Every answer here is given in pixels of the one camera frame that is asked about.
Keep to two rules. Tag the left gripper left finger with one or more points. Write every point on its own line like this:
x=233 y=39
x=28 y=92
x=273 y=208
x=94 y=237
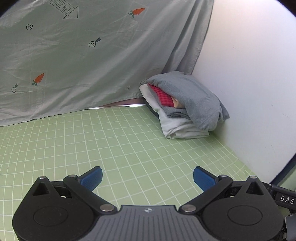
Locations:
x=81 y=188

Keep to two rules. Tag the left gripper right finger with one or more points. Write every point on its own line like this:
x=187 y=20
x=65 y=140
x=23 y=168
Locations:
x=213 y=188

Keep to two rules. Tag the grey zip hoodie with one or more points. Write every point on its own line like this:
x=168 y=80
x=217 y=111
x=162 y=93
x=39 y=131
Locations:
x=203 y=107

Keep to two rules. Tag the green grid mat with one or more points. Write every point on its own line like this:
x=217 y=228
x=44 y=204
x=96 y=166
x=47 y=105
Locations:
x=140 y=166

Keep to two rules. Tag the white folded garment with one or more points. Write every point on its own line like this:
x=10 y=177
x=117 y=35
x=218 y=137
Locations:
x=172 y=128

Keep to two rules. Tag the grey folded garment in stack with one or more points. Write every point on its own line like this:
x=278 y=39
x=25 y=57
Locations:
x=176 y=112

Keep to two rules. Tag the beige folded garment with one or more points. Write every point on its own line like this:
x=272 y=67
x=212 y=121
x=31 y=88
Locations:
x=177 y=104

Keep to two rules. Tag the red folded garment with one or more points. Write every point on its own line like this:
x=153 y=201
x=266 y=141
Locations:
x=165 y=99

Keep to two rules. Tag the grey carrot print sheet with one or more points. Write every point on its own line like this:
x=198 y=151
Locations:
x=63 y=56

